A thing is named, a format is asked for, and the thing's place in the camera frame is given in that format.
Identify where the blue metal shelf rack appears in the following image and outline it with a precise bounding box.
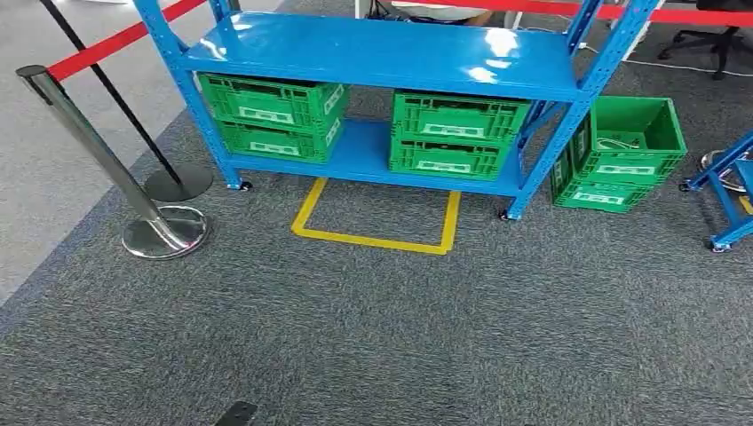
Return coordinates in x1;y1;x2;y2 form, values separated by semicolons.
131;0;660;222

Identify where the white beige bundle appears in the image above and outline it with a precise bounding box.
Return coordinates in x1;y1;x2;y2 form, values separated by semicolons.
390;0;493;27

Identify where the green plastic crate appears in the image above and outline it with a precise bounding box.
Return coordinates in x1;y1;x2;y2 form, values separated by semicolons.
550;146;655;214
388;135;514;182
214;117;346;165
198;72;351;134
573;95;688;187
391;89;534;143

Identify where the red barrier belt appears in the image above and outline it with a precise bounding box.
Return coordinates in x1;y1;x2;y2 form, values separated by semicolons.
46;0;207;83
406;0;753;28

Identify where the white cable coil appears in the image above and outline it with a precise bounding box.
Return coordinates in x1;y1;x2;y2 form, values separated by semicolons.
596;136;648;152

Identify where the black robot foot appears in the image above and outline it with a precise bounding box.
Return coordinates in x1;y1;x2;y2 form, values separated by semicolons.
214;401;259;426

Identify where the black office chair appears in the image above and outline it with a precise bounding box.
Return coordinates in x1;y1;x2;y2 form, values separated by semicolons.
657;0;753;82

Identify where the silver stanchion post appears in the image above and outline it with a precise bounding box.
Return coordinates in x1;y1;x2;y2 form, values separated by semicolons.
15;64;210;260
700;149;753;194

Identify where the small blue metal rack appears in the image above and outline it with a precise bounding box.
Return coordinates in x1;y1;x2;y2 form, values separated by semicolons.
679;130;753;254

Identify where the black stanchion post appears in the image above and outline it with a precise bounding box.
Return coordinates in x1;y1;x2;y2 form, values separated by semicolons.
37;0;215;203

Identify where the thin white floor cable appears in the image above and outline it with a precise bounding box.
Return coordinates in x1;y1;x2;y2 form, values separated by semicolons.
579;41;753;79

